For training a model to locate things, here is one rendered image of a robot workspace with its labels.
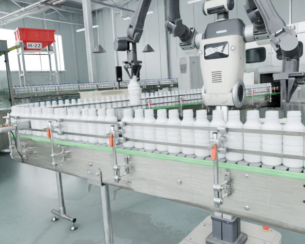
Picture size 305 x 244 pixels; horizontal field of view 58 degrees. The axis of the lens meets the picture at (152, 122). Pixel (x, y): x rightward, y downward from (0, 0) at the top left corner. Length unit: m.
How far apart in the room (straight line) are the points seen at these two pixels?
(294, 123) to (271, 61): 3.94
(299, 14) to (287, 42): 12.21
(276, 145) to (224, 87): 0.73
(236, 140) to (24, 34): 7.17
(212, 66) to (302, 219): 0.95
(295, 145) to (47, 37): 7.39
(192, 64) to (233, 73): 5.65
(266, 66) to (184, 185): 3.96
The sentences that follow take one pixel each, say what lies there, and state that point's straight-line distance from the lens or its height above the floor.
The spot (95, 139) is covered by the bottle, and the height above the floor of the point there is 1.02.
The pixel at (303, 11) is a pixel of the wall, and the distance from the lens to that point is 13.27.
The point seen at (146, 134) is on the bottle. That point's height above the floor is 1.07.
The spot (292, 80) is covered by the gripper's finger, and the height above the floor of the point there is 1.25.
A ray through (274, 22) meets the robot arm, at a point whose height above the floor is 1.46.
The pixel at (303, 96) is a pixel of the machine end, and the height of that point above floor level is 0.95.
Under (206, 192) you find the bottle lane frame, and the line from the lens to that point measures 1.01.
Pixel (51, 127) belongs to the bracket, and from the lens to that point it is 1.48.
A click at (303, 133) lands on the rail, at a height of 1.11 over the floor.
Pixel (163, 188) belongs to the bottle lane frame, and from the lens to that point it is 1.11.
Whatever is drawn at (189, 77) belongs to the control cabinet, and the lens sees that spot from 7.09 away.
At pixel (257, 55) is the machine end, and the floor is 1.62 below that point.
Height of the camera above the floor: 1.27
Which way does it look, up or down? 8 degrees down
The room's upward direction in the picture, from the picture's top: 3 degrees counter-clockwise
